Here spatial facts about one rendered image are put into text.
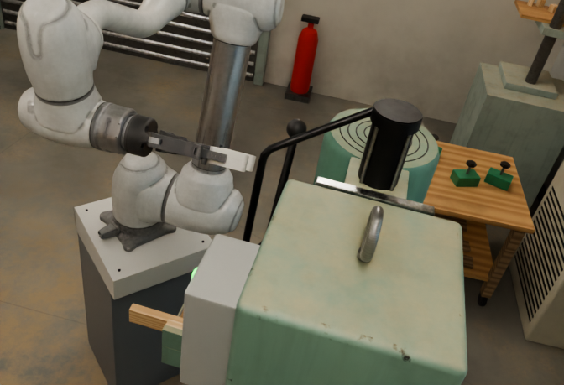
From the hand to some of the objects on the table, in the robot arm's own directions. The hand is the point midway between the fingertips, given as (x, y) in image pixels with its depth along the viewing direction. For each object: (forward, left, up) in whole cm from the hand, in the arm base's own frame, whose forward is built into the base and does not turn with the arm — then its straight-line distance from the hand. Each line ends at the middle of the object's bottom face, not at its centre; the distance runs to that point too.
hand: (235, 159), depth 101 cm
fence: (+26, +3, -43) cm, 50 cm away
